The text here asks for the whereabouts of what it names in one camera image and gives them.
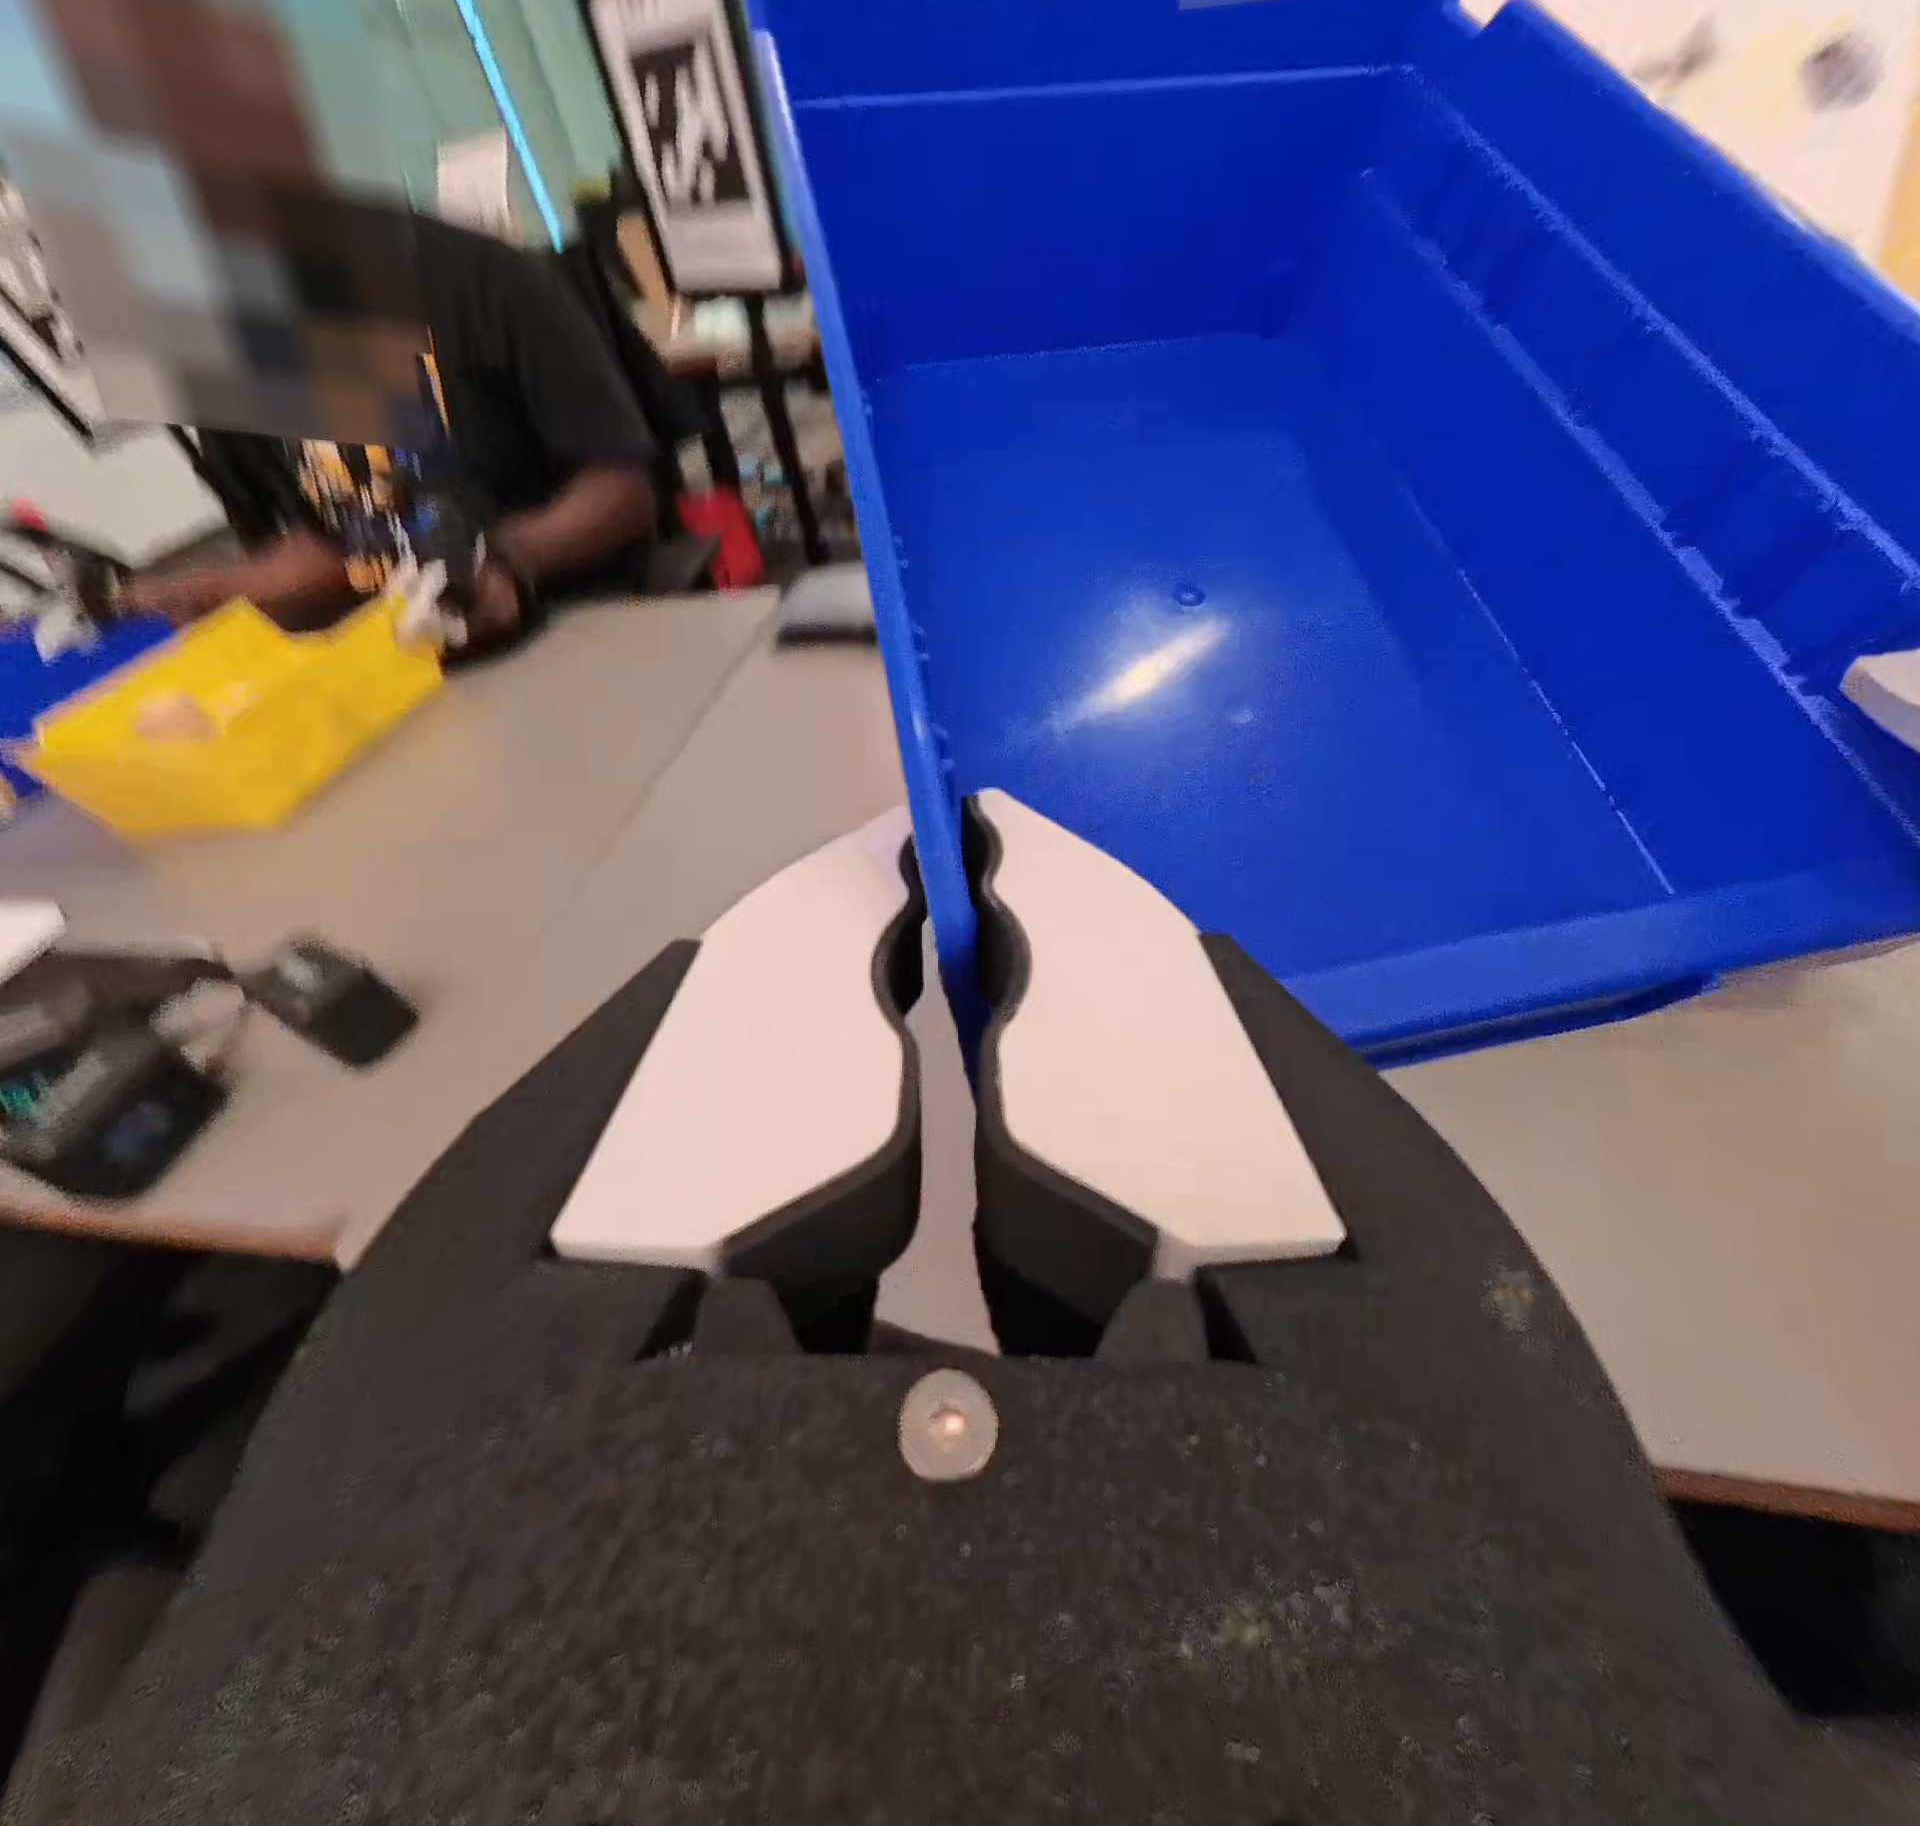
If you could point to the small black device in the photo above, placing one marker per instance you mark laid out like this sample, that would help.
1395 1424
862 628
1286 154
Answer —
333 996

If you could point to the red bag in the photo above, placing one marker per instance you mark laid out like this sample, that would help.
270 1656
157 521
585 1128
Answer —
719 541

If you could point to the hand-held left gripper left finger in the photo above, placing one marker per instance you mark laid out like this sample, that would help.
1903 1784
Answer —
732 1086

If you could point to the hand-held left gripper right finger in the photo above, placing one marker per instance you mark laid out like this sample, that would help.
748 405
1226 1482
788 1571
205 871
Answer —
1156 1079

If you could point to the yellow plastic bin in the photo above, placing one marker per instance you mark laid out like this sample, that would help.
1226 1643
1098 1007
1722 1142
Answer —
230 715

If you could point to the blue plastic bin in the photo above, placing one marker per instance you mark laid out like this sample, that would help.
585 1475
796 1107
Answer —
1352 571
55 694

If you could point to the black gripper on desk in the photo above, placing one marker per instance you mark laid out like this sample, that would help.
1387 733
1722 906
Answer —
108 1079

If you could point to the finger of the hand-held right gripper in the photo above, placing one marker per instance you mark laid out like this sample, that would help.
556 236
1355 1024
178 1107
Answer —
1896 694

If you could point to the printed marker board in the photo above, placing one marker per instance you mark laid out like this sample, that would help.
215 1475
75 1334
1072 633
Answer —
690 105

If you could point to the black laptop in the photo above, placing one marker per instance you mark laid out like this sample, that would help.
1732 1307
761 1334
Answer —
830 609

